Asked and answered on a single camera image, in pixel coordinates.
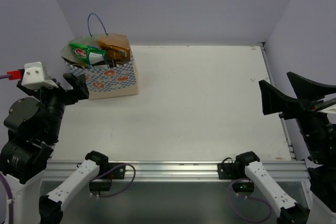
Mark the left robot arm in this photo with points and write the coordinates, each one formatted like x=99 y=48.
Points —
x=33 y=124

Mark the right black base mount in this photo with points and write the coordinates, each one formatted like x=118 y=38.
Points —
x=227 y=170

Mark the green chips bag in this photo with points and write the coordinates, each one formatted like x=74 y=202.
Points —
x=88 y=54

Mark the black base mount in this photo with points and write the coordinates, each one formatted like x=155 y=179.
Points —
x=227 y=170
x=103 y=181

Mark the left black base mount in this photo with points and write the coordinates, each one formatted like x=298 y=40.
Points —
x=103 y=181

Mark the aluminium rail frame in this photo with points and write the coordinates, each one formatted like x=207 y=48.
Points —
x=197 y=105

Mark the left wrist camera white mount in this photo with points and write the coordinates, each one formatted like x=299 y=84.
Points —
x=37 y=76

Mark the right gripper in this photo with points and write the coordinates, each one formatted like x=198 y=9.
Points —
x=275 y=101

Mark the blue checkered paper bag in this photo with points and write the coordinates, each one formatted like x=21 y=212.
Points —
x=103 y=82

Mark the brown kettle chips bag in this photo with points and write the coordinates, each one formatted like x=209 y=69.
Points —
x=117 y=62

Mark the orange snack bag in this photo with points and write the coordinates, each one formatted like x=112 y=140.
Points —
x=116 y=46

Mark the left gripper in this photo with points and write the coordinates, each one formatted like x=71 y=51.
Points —
x=64 y=96

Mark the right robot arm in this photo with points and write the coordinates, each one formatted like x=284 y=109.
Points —
x=289 y=192

